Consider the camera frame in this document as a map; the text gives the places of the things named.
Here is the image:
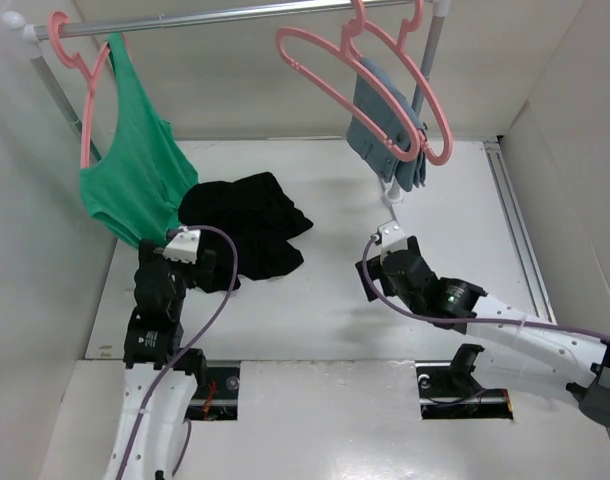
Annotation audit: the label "black t shirt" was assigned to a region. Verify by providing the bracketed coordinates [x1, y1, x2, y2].
[178, 172, 313, 280]

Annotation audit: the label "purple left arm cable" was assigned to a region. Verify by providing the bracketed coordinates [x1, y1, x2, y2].
[115, 224, 239, 480]

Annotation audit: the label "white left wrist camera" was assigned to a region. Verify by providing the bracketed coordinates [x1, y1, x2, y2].
[162, 226, 201, 264]

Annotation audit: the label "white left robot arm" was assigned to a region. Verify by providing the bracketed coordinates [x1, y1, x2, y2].
[104, 231, 214, 479]

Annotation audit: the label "blue denim shorts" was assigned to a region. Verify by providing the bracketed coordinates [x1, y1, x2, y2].
[346, 57, 426, 192]

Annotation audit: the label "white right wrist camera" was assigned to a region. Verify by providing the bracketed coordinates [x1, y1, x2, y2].
[373, 220, 406, 249]

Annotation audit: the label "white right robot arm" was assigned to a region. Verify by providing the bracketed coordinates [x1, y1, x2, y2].
[355, 229, 610, 429]

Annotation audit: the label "aluminium rail on table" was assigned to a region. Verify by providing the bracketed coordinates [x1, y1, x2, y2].
[483, 140, 556, 323]

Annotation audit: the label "metal clothes rack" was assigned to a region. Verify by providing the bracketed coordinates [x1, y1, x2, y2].
[0, 1, 452, 205]

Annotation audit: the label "green tank top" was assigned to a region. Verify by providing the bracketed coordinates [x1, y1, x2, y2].
[80, 34, 199, 248]

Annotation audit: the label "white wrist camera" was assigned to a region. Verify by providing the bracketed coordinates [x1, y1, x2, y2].
[373, 220, 406, 249]
[162, 226, 201, 264]

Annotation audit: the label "pink hanger with shorts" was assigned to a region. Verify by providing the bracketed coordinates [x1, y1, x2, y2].
[342, 1, 453, 166]

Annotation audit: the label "pink hanger with tank top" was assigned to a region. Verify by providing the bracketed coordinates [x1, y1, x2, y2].
[47, 10, 132, 169]

